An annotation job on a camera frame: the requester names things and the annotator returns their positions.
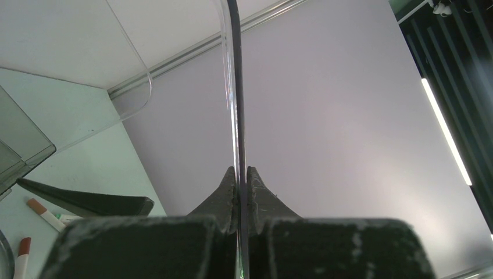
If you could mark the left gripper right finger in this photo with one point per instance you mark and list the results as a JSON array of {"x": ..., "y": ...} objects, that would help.
[{"x": 286, "y": 245}]

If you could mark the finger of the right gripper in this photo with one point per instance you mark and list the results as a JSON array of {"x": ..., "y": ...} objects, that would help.
[{"x": 88, "y": 204}]

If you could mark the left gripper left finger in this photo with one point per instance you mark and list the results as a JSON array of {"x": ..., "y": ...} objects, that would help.
[{"x": 202, "y": 244}]

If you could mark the clear plastic drawer box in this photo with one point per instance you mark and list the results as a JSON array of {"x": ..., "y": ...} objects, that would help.
[{"x": 70, "y": 77}]

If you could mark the light green cap marker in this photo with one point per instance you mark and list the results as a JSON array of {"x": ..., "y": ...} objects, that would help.
[{"x": 67, "y": 218}]

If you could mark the brown cap marker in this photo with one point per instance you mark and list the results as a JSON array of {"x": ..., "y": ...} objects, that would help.
[{"x": 45, "y": 214}]

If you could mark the dark red cap marker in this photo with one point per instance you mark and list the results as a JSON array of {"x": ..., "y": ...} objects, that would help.
[{"x": 21, "y": 262}]

